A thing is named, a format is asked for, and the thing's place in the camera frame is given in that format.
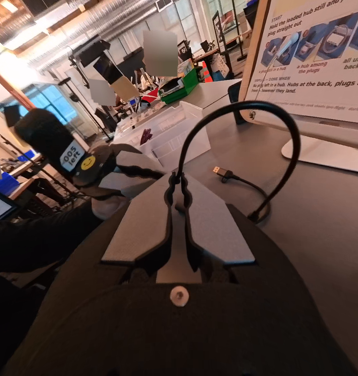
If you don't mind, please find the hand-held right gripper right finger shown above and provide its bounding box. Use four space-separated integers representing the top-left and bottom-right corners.
180 173 255 272

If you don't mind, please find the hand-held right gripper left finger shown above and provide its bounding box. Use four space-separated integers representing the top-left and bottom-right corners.
101 173 174 274

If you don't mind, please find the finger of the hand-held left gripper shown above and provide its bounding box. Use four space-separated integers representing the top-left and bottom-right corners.
116 150 165 178
98 171 159 201

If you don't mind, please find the clear plastic box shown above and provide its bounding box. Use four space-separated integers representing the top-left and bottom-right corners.
111 100 212 166

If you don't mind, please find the black cable red plug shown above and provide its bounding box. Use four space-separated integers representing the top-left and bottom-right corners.
174 101 302 221

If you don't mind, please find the person's left forearm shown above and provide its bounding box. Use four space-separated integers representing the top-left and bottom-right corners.
0 203 107 275

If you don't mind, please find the blue storage tray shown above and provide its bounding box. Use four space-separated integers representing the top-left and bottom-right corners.
0 173 21 196

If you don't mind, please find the green plastic bin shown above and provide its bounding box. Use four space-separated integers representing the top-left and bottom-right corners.
160 68 199 105

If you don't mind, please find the orange traffic cone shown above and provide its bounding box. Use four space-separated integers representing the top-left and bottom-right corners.
202 60 214 83

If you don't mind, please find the small black display device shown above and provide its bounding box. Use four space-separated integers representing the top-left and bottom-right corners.
227 80 243 104

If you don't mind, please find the white holder bar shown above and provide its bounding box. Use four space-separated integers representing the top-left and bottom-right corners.
244 109 358 145

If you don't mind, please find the printed instruction sheet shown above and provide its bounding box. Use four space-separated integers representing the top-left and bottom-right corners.
251 0 358 121

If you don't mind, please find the silver ventilation duct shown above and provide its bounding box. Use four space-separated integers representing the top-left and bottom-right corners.
35 0 160 36

